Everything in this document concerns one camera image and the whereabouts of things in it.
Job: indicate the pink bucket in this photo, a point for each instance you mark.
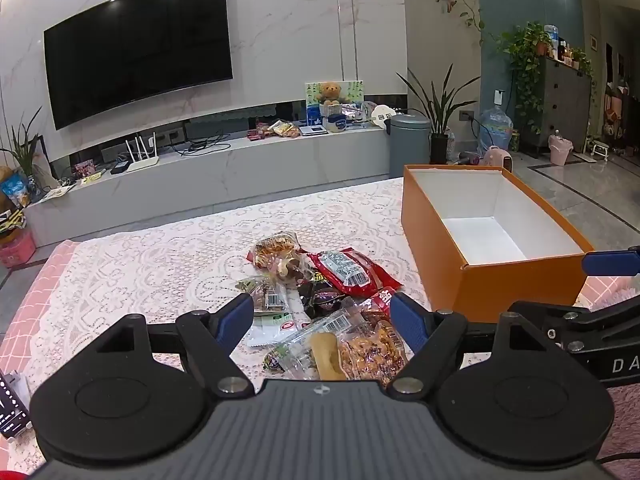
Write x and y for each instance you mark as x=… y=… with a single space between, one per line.
x=559 y=150

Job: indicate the plain white packet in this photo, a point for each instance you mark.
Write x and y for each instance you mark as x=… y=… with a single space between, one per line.
x=292 y=300

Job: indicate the black packet with yellow print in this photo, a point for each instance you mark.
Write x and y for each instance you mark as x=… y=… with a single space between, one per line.
x=322 y=302

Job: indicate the pink space heater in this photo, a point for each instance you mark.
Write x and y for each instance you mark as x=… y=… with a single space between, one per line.
x=495 y=158

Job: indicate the clear bread stick packet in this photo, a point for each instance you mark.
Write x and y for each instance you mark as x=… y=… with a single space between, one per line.
x=325 y=352

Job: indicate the blue water jug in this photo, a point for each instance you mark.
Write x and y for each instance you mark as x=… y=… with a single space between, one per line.
x=495 y=130

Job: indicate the green photo board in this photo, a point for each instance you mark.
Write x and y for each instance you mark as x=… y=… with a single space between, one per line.
x=352 y=91

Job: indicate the red clothing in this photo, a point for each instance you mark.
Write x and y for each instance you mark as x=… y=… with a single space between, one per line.
x=10 y=476

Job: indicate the pink plastic basket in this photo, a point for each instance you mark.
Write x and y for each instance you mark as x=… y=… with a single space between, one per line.
x=15 y=251

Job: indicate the white round power strip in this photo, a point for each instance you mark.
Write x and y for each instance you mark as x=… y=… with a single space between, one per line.
x=382 y=115

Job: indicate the white lace tablecloth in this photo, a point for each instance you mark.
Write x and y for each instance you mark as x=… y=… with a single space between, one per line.
x=150 y=270

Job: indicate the long-leaf plant in black pot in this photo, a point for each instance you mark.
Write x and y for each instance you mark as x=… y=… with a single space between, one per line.
x=440 y=115

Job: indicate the black flat television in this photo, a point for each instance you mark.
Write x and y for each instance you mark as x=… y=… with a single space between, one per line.
x=137 y=47

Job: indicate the white step stool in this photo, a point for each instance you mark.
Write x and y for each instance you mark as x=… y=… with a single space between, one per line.
x=597 y=149

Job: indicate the dark grey sideboard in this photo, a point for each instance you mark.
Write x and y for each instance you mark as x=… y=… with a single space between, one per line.
x=565 y=102

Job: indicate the grey marble television console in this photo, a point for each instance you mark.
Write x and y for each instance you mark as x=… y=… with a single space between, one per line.
x=300 y=160

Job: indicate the clear peanut packet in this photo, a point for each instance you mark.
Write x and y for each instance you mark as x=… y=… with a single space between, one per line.
x=372 y=355

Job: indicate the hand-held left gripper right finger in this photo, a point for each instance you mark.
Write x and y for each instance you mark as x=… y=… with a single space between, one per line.
x=407 y=321

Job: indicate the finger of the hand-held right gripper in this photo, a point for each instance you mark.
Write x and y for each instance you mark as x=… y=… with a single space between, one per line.
x=612 y=261
x=575 y=322

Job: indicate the white kitchen scale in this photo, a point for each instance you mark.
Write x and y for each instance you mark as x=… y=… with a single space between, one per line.
x=312 y=130

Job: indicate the trailing pothos plant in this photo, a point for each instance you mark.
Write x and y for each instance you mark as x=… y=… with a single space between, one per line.
x=525 y=60

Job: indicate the green plant in glass vase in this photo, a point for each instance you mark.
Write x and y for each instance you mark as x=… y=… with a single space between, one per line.
x=22 y=147

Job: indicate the orange cardboard box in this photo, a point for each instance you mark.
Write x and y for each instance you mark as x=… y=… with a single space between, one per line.
x=520 y=285

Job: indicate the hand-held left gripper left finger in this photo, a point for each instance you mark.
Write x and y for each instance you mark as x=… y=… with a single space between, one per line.
x=235 y=317

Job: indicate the grey trash can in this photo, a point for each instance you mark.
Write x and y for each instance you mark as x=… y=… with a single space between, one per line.
x=410 y=142

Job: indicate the pink card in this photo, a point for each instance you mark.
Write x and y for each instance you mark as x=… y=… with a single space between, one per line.
x=84 y=169

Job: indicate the white jar with blue lid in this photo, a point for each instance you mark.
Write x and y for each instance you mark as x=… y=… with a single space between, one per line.
x=336 y=123

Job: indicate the white packet with green label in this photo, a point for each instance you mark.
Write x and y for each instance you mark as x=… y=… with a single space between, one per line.
x=272 y=327

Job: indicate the white router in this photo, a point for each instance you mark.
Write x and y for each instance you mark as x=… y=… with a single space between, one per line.
x=142 y=158

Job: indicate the brown meat snack packet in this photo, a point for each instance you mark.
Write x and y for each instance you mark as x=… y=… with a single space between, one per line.
x=265 y=300

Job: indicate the brown braised snack packet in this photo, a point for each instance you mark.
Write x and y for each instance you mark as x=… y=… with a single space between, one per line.
x=289 y=266

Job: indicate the red packet with white label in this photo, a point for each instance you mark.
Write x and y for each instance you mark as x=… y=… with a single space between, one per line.
x=345 y=270

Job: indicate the blue white carton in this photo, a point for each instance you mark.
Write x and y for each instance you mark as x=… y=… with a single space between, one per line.
x=316 y=116

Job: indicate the brown teddy bear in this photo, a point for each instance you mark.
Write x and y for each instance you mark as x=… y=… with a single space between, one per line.
x=330 y=92

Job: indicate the olive clear snack packet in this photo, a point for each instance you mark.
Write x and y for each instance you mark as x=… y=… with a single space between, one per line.
x=247 y=285

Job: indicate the black white-dotted object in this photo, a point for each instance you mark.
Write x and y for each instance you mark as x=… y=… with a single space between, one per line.
x=10 y=405

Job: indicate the small black box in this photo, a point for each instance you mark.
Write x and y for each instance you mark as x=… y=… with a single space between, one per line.
x=120 y=167

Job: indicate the blue snack bag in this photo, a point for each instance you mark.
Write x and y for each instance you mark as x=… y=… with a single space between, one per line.
x=15 y=191

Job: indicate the black yellow snack packets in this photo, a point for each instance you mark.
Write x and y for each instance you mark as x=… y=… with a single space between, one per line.
x=10 y=222

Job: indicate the yellow red chips packet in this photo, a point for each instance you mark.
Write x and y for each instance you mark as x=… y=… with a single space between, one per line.
x=272 y=252

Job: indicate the small red snack packet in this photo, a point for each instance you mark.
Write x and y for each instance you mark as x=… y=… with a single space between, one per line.
x=382 y=301

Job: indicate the pile of snack packets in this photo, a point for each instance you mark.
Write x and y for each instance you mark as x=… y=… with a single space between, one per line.
x=280 y=129

